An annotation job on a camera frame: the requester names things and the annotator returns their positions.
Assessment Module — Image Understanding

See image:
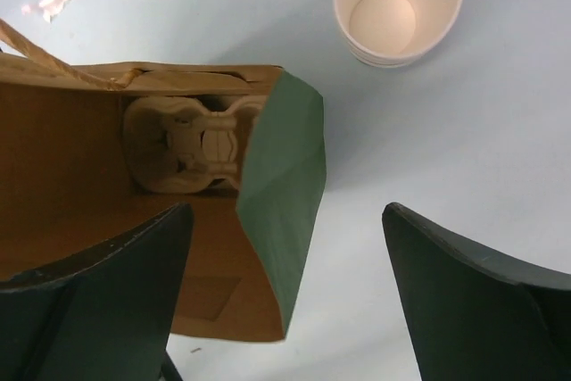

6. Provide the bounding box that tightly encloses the stack of brown paper cups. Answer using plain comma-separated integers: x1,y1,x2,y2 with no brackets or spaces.
333,0,463,68

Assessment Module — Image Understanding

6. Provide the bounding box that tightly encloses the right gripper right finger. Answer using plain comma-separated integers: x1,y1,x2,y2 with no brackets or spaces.
382,203,570,381

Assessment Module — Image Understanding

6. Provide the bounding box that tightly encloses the green paper bag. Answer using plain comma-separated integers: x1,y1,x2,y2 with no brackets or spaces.
1,24,327,343

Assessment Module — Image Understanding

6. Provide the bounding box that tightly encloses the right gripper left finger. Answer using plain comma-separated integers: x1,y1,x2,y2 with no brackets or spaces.
1,203,194,380

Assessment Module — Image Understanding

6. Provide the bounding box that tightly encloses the single brown pulp carrier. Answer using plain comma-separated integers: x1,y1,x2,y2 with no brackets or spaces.
122,95,267,195

